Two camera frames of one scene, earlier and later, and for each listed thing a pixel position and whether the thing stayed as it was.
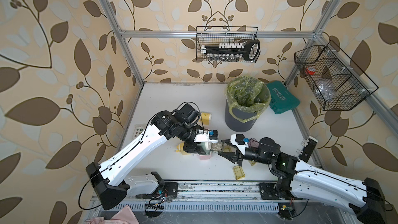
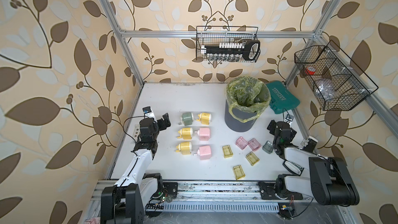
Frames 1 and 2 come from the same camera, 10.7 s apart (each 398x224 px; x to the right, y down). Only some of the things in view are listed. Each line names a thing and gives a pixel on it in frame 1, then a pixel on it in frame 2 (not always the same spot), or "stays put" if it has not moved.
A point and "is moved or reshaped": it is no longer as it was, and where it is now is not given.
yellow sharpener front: x=179 y=149 stays put
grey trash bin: x=236 y=125 stays put
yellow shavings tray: x=238 y=172 stays put
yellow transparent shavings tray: x=227 y=149 stays put
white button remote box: x=138 y=129 stays put
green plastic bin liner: x=247 y=94 stays put
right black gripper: x=233 y=156 to x=272 y=125
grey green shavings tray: x=216 y=146 is moved or reshaped
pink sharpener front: x=201 y=157 stays put
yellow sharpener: x=206 y=117 stays put
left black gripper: x=193 y=147 to x=161 y=126
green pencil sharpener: x=207 y=146 is moved or reshaped
